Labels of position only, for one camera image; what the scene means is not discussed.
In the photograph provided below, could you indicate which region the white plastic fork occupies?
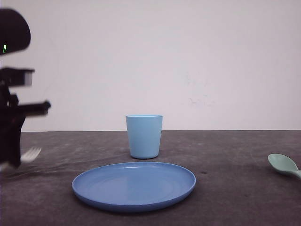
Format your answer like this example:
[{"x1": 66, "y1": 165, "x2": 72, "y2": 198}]
[{"x1": 0, "y1": 147, "x2": 42, "y2": 174}]

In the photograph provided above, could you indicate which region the light blue plastic cup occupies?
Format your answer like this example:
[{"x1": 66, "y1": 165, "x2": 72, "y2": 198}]
[{"x1": 126, "y1": 114, "x2": 163, "y2": 159}]

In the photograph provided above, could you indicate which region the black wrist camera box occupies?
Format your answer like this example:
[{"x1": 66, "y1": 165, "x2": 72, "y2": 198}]
[{"x1": 0, "y1": 67, "x2": 35, "y2": 87}]

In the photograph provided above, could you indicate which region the blue plastic plate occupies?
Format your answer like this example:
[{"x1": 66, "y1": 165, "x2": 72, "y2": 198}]
[{"x1": 72, "y1": 162, "x2": 196, "y2": 213}]

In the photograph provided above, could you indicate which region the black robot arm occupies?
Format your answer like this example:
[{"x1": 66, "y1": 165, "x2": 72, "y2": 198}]
[{"x1": 0, "y1": 8, "x2": 51, "y2": 170}]

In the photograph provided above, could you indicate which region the mint green plastic spoon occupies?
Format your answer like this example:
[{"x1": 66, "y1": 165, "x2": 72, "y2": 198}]
[{"x1": 267, "y1": 153, "x2": 301, "y2": 179}]

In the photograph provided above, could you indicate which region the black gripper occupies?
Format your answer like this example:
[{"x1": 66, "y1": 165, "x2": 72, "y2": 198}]
[{"x1": 0, "y1": 80, "x2": 51, "y2": 168}]

